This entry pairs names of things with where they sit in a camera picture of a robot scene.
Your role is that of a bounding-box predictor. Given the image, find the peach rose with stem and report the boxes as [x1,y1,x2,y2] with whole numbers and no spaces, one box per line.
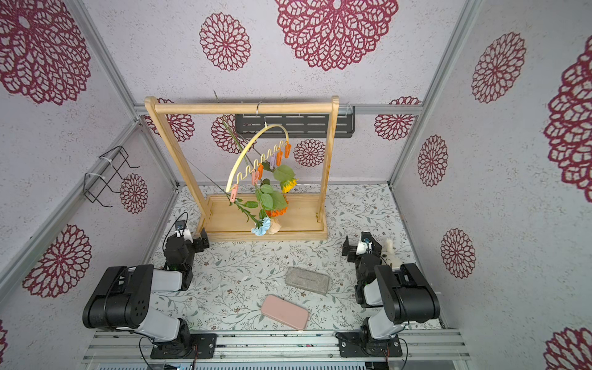
[222,116,288,237]

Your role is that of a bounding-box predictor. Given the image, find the blue flower with stem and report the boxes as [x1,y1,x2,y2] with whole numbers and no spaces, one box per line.
[188,160,271,236]

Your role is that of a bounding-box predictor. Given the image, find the orange flower with stem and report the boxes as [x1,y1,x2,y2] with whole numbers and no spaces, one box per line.
[212,89,290,218]

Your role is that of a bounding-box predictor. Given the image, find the grey felt pouch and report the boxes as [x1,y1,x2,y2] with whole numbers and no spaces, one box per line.
[285,268,330,295]

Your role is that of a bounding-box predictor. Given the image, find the yellow wavy clothes hanger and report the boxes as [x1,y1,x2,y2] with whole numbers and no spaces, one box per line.
[225,102,291,194]

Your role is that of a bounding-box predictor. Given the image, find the white plush toy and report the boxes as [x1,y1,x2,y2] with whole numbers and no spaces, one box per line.
[382,238,402,269]

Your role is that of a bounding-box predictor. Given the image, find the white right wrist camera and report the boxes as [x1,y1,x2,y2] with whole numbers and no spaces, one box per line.
[356,231,373,255]

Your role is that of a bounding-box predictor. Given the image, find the yellow sunflower with stem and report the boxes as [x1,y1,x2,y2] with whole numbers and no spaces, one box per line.
[262,162,298,194]

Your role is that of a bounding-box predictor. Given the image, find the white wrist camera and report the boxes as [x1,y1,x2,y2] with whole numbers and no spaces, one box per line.
[174,220,194,244]
[356,231,373,255]

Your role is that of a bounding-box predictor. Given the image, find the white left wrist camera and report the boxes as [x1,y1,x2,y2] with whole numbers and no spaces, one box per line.
[174,220,194,244]

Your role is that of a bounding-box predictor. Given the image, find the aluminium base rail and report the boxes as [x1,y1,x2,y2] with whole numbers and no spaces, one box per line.
[80,329,470,365]

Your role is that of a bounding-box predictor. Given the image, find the pink clothes peg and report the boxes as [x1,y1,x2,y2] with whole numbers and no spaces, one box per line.
[251,171,259,186]
[230,183,239,204]

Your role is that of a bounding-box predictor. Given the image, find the orange clothes peg top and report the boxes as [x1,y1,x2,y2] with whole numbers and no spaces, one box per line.
[284,143,291,159]

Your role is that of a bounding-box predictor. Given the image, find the pink case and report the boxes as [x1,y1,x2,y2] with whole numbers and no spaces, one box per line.
[261,295,310,331]

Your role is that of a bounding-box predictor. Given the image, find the black wire wall rack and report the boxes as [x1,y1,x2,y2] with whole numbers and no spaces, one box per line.
[82,145,139,208]

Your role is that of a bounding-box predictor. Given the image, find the wooden clothes rack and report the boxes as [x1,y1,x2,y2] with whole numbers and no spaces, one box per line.
[144,96,339,241]

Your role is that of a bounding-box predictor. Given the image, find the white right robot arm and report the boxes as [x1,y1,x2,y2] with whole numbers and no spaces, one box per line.
[342,232,441,348]

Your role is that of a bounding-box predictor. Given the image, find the orange clothes peg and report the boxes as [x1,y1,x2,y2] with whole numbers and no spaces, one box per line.
[275,150,284,167]
[257,164,264,180]
[284,143,291,159]

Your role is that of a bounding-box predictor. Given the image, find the purple clothes peg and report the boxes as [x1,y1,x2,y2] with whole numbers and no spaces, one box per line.
[268,154,277,171]

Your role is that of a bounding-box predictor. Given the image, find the black wall shelf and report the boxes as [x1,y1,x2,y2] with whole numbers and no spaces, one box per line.
[234,107,356,139]

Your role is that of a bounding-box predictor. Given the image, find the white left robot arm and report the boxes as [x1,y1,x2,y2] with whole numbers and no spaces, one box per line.
[82,229,210,351]

